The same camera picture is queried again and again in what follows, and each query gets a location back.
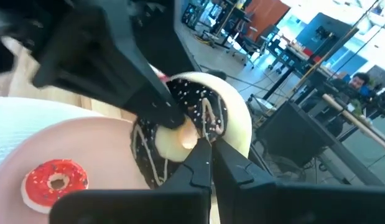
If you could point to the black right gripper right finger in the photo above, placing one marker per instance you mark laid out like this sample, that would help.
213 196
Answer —
288 208

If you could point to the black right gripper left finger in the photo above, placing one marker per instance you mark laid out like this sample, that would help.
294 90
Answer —
133 208

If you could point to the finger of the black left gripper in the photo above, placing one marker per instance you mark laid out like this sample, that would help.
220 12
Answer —
173 37
111 68

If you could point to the large chocolate frosted donut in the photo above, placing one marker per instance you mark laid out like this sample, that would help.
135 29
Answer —
192 99

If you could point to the light pink plate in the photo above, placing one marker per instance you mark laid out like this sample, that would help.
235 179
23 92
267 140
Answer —
102 146

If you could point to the small red frosted donut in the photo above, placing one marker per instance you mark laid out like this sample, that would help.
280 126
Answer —
36 183

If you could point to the black box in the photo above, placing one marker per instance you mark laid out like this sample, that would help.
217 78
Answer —
295 133

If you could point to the black office chair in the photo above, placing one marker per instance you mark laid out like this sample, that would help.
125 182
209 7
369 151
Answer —
257 43

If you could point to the white round woven placemat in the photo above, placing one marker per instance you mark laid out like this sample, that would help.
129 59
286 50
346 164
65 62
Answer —
18 124

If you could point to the wooden rod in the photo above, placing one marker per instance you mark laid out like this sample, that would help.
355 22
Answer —
350 116

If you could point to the person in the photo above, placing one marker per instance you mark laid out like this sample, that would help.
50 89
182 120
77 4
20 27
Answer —
360 82

